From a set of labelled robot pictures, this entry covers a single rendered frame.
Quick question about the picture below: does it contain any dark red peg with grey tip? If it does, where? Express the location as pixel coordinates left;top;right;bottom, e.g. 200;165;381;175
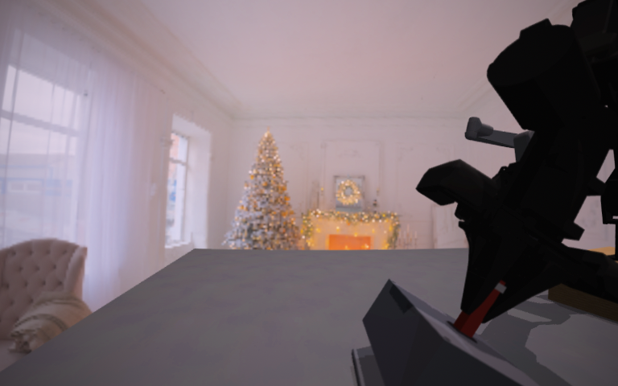
453;281;507;338

